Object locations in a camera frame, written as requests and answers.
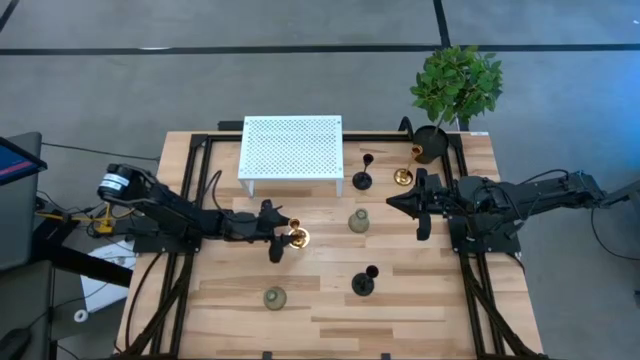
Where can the white paper sheet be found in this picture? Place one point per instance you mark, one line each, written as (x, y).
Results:
(100, 295)

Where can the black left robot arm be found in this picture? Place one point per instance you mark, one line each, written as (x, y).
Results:
(165, 205)

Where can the black stand beam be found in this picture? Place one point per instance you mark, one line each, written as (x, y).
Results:
(90, 267)

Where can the black computer mouse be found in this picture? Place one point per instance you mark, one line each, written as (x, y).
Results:
(12, 345)

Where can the yellow clamp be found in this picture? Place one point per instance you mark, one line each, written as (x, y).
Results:
(105, 226)

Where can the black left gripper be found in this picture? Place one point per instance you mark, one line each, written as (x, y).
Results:
(270, 225)

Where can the gold candlestick holder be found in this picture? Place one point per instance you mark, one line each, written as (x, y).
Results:
(301, 239)
(403, 176)

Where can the white table label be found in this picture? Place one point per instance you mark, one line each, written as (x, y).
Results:
(479, 133)

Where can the green potted plant black pot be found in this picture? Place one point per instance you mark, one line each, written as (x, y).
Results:
(455, 82)

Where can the green glass candle holder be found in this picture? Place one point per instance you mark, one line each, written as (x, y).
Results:
(359, 222)
(275, 298)

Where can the white tape roll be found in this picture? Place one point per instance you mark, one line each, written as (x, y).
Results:
(76, 316)

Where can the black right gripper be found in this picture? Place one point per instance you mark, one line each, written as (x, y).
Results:
(435, 202)

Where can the grey stand leg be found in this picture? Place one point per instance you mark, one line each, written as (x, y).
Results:
(625, 192)

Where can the black aluminium table frame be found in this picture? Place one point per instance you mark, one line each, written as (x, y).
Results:
(191, 167)

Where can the blue screen monitor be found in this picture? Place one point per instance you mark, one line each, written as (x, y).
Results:
(17, 162)

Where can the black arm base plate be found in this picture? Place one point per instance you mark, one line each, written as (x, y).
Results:
(150, 245)
(495, 246)

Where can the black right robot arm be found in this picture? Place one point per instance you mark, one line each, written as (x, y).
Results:
(530, 197)

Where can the white perforated metal shelf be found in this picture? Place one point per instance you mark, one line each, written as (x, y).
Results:
(290, 147)

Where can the black candlestick holder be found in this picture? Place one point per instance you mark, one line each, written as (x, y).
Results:
(362, 284)
(362, 181)

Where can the dark grey desk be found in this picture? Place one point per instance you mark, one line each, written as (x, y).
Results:
(25, 300)

